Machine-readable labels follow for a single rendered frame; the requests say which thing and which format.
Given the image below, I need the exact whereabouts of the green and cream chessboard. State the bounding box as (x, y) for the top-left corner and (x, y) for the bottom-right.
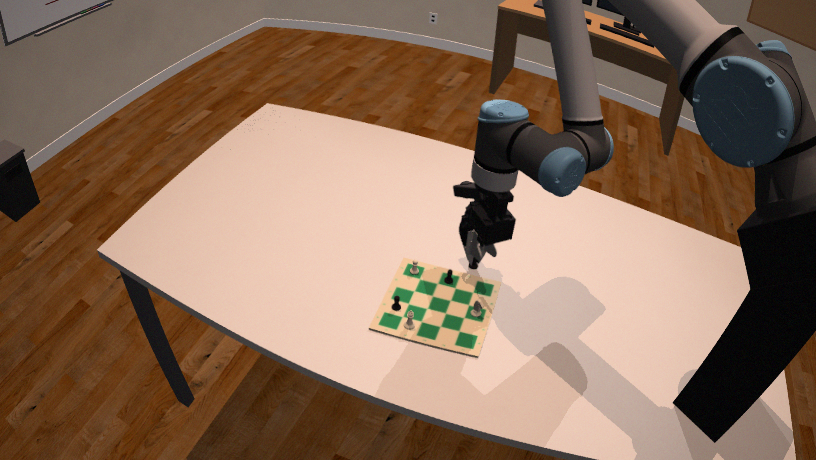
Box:
(369, 258), (501, 358)

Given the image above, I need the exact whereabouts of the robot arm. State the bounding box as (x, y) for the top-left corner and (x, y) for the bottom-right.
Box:
(453, 0), (816, 218)

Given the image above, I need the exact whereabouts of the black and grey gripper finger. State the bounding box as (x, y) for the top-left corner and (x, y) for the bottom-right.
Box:
(477, 244), (497, 264)
(459, 213), (482, 266)

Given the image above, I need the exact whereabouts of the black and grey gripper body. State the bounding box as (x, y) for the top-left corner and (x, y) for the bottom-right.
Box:
(464, 184), (516, 247)

